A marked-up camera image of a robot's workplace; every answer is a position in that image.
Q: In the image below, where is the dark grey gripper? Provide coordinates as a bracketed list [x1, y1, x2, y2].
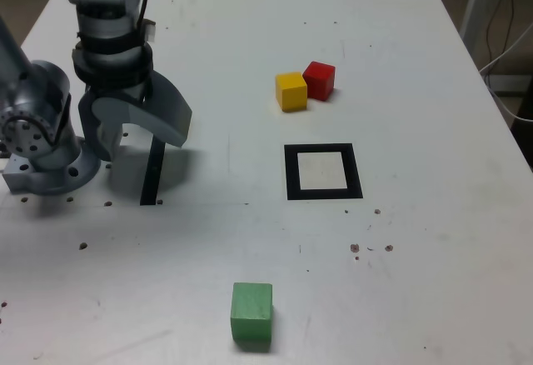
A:
[78, 71, 194, 163]

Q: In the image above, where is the yellow cube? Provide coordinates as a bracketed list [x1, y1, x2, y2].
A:
[275, 72, 309, 113]

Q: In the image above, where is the red cube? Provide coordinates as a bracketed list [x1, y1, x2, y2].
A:
[302, 61, 336, 102]

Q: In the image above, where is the green cube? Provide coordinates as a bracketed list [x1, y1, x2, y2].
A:
[230, 282, 274, 346]

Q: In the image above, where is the black tape square outline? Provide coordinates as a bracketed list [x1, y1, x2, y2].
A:
[283, 142, 364, 202]

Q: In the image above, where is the black tape strip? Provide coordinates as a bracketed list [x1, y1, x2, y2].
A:
[140, 133, 167, 207]

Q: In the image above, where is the small gripper camera box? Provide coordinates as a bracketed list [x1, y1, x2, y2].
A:
[139, 18, 157, 43]

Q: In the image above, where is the thin black cable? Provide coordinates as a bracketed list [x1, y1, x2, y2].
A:
[506, 0, 517, 48]
[486, 0, 512, 63]

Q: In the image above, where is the white cable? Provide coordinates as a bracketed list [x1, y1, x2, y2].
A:
[478, 22, 533, 123]

